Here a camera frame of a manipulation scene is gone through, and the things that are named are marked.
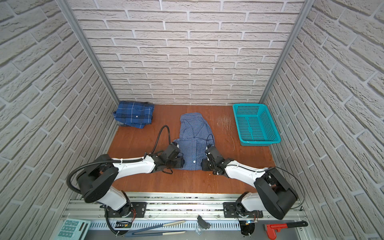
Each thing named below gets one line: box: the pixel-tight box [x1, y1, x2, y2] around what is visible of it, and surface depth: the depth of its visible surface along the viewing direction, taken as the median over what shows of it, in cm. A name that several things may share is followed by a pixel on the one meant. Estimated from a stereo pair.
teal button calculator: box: [54, 218, 91, 240], surface depth 68 cm
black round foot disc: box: [239, 221, 255, 236], surface depth 71 cm
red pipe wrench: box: [263, 221, 308, 240], surface depth 70 cm
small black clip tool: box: [197, 214, 211, 230], surface depth 71 cm
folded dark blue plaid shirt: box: [113, 101, 155, 129], surface depth 105 cm
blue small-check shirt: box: [173, 112, 215, 171], surface depth 99 cm
